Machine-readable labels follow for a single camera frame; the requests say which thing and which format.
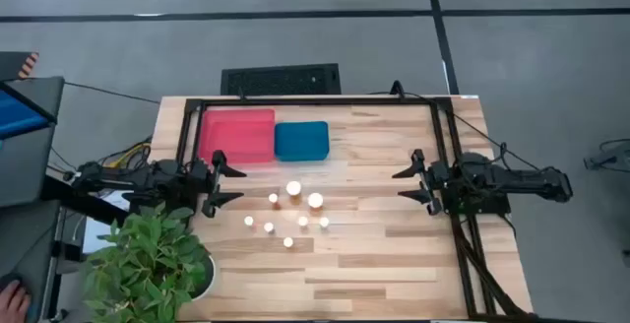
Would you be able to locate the grey desk surface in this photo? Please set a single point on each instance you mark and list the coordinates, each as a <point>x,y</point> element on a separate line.
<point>29,244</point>

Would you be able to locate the clear bottle with red pills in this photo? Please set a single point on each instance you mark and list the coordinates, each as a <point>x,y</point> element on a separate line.
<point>269,227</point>

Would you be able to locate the green pill bottle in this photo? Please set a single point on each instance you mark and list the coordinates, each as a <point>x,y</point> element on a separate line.
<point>324,222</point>

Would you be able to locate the person's hand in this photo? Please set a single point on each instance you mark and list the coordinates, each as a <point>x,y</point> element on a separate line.
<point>12,305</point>

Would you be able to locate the pale yellow pill bottle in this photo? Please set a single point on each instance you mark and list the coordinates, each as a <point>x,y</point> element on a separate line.
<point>302,221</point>

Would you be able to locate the blue plastic bin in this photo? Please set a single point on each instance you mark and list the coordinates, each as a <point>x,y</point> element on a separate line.
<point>301,141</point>

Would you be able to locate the black perforated floor panel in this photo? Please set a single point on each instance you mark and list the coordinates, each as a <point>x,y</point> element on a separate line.
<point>280,79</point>

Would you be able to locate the green leafy plant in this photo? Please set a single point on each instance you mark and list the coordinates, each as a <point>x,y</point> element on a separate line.
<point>147,264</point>

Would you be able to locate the black metal table frame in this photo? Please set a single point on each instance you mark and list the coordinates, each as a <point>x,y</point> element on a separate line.
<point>315,101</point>

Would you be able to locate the black stand base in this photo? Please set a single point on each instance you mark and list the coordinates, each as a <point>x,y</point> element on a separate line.
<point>610,158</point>

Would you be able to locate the grey monitor with blue screen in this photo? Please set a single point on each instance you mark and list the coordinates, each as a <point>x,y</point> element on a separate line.
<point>24,165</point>

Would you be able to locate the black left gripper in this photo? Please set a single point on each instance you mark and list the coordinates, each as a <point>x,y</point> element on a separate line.
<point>199,180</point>

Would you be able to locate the large orange labelled pill bottle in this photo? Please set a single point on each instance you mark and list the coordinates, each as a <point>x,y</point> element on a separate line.
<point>315,200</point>

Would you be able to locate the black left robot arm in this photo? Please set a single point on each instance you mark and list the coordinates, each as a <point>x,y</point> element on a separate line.
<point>162,177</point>

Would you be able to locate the hazard striped floor marker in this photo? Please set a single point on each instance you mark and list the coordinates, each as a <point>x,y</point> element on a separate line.
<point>15,64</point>

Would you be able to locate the pink pill bottle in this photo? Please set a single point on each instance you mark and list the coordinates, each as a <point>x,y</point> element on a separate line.
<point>249,221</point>

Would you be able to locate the pink plastic bin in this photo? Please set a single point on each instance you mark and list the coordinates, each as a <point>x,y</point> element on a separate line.
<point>241,133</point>

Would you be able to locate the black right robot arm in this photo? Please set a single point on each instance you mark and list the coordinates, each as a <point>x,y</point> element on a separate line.
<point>507,180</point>

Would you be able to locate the small orange pill bottle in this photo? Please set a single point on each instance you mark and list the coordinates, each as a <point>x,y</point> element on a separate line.
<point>273,198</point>

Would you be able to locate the orange bottle with yellow pills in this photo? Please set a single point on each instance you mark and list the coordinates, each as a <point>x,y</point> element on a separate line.
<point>288,242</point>

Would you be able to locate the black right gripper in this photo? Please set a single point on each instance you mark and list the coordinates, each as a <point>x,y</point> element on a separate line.
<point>435,182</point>

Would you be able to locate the white plant pot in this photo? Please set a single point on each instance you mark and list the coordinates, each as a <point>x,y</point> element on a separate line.
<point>210,276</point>

